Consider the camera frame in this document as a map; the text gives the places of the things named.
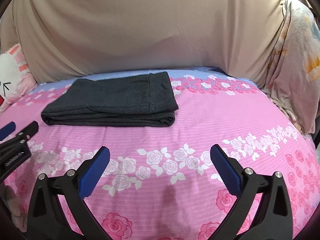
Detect pink floral bed sheet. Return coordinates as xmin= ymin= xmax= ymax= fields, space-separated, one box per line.
xmin=1 ymin=70 xmax=319 ymax=239

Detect pale floral blanket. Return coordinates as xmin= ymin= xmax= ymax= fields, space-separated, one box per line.
xmin=263 ymin=0 xmax=319 ymax=134

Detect white cartoon bunny pillow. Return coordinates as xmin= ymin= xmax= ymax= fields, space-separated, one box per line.
xmin=0 ymin=43 xmax=37 ymax=114

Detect dark grey pants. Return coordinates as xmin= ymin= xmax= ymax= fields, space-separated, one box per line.
xmin=41 ymin=72 xmax=178 ymax=127

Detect beige fabric curtain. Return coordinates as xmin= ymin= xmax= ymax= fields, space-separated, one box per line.
xmin=1 ymin=0 xmax=285 ymax=86

